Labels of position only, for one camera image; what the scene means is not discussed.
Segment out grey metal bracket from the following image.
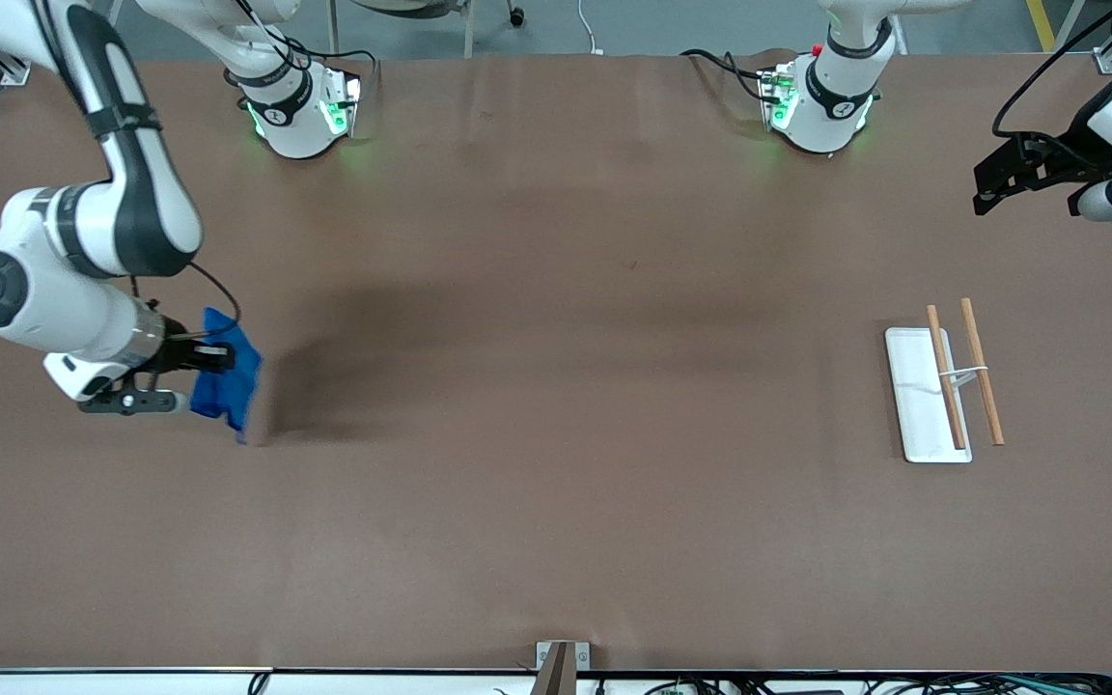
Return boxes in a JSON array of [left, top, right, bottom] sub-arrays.
[[535, 640, 592, 673]]

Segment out white towel rack wooden rods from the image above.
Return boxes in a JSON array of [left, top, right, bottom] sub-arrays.
[[884, 297, 1007, 464]]

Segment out black arm base cable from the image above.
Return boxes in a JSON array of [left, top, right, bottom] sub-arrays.
[[223, 0, 379, 90], [680, 48, 771, 101]]

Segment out black right arm base cable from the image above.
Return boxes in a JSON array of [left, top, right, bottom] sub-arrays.
[[223, 0, 379, 90]]

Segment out silver aluminium frame bracket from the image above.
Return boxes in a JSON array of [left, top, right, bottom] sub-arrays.
[[0, 0, 70, 86]]

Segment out black left arm base cable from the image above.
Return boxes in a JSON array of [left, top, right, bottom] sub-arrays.
[[680, 48, 771, 101]]

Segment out blue microfibre towel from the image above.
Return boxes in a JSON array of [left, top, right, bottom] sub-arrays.
[[191, 307, 264, 446]]

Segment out brown camera pole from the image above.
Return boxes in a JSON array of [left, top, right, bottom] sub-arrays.
[[529, 643, 578, 695]]

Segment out brown table cover sheet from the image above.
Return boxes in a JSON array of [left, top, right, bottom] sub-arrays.
[[0, 48, 1112, 674]]

